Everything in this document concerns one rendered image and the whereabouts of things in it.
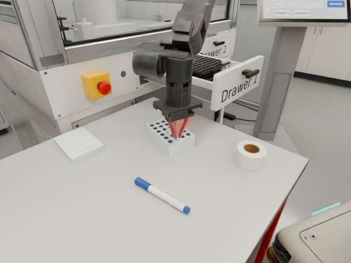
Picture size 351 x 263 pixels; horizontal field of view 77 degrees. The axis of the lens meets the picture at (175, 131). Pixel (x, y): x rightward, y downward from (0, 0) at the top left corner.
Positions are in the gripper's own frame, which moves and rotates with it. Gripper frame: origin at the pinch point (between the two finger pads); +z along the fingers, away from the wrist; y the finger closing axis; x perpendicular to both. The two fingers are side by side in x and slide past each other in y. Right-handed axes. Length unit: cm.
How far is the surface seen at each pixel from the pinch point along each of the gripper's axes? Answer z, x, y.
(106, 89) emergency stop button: -5.6, -23.9, 9.7
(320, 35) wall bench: 15, -122, -304
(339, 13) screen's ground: -22, -32, -132
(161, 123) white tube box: 1.5, -9.2, -0.6
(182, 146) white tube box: 3.5, 1.2, -1.1
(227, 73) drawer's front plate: -11.7, -4.6, -19.7
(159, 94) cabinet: 7.3, -39.8, -16.8
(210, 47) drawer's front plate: -8, -45, -48
